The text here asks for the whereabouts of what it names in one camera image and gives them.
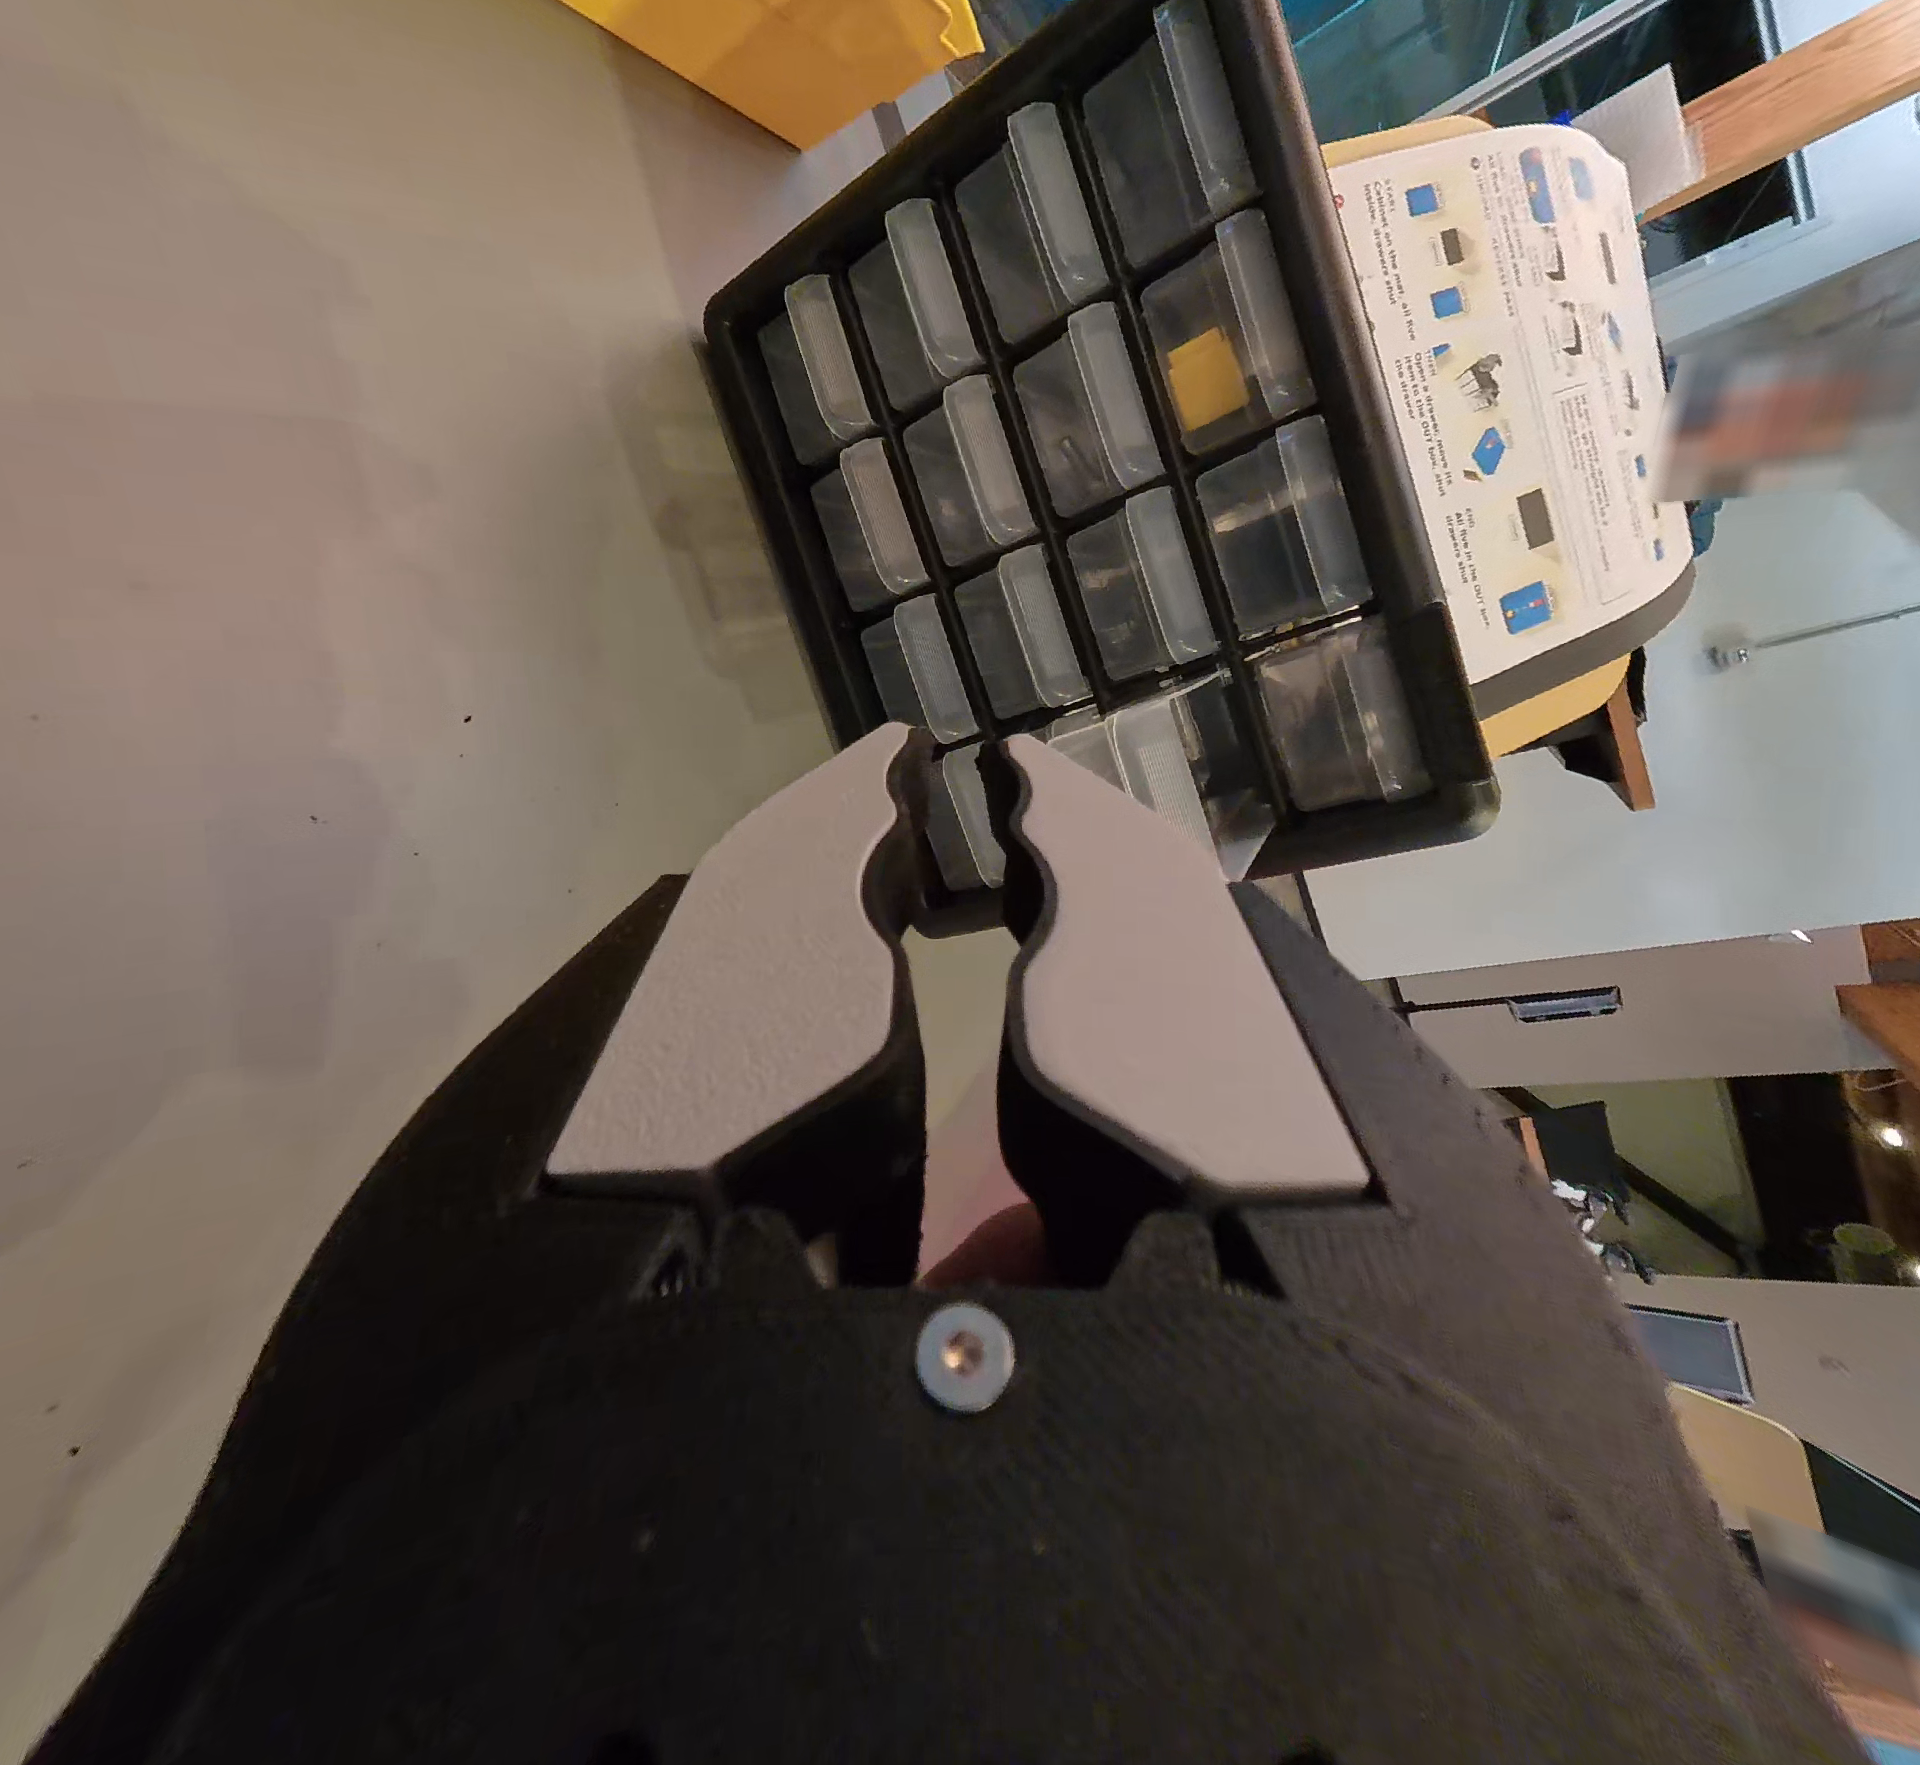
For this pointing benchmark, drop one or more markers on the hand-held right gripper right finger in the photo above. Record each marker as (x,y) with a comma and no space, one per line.
(1185,1030)

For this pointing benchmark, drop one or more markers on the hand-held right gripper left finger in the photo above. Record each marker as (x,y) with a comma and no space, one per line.
(721,1000)

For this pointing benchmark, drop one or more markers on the set of clear plastic drawers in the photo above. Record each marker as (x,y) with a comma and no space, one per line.
(1080,400)

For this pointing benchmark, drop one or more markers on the black drawer cabinet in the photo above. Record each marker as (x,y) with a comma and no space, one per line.
(1358,340)

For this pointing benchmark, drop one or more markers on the small flat monitor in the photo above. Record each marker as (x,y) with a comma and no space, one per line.
(1692,1353)

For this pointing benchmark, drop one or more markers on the yellow flat block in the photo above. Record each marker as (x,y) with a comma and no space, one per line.
(1204,382)

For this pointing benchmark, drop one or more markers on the printed instruction sheet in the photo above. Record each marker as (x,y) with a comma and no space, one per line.
(1515,416)

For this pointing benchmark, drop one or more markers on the thin metal rod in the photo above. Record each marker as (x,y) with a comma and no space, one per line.
(1830,625)

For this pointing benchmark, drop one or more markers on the wooden beam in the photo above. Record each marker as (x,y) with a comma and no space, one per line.
(1800,92)

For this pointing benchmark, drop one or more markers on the white window frame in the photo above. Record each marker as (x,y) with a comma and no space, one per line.
(1785,70)

